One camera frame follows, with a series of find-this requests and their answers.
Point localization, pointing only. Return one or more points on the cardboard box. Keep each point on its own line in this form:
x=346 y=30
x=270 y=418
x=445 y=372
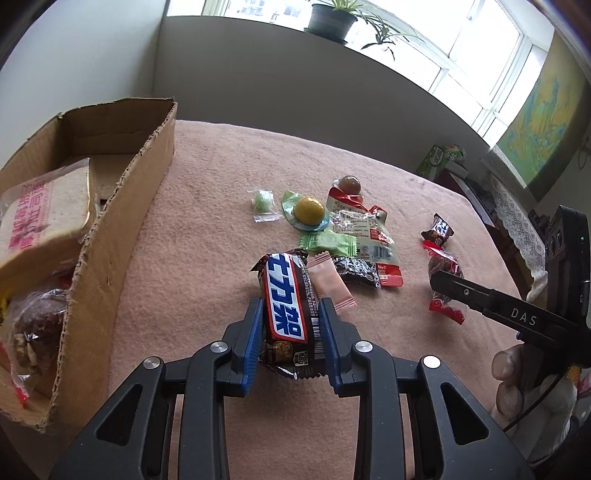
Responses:
x=131 y=143

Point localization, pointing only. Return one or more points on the brown jelly cup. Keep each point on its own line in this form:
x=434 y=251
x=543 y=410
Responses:
x=349 y=184

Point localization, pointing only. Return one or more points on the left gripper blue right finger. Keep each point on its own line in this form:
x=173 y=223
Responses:
x=338 y=338

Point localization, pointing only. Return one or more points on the right gloved hand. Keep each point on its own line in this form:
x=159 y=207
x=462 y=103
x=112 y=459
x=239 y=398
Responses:
x=537 y=420

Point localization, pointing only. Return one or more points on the yellow jelly cup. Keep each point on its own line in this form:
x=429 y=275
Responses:
x=304 y=212

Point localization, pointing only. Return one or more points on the landscape painting scroll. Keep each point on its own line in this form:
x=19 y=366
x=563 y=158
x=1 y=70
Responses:
x=539 y=144

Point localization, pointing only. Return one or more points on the red white snack pouch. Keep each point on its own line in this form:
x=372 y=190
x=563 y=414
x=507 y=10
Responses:
x=374 y=243

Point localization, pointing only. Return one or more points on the packaged sliced bread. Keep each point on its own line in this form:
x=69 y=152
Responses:
x=43 y=223

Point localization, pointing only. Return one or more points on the window frame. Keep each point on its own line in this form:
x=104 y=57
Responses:
x=251 y=63

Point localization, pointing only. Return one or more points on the pink table cloth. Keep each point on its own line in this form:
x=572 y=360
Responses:
x=200 y=257

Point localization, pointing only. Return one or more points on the potted spider plant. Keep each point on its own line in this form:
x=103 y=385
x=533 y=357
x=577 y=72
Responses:
x=332 y=21

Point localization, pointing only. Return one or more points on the white lace cloth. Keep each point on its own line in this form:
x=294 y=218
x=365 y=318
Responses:
x=528 y=242

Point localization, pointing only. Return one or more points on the red walnut date snack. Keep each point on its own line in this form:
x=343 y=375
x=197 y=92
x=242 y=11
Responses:
x=30 y=336

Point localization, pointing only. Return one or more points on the pink wafer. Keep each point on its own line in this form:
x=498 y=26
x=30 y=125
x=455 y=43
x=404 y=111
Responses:
x=328 y=283

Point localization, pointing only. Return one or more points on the black white patterned candy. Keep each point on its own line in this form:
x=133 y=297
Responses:
x=358 y=271

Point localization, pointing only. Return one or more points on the small green round candy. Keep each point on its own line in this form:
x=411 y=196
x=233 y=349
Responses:
x=264 y=207

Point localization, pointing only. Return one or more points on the small dark chocolate candy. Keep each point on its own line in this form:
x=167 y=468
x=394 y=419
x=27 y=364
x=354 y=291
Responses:
x=439 y=232

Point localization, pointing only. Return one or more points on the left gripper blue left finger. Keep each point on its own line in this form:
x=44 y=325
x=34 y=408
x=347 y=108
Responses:
x=244 y=339

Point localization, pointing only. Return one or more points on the snickers bar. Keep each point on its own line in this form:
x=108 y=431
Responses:
x=292 y=344
x=441 y=266

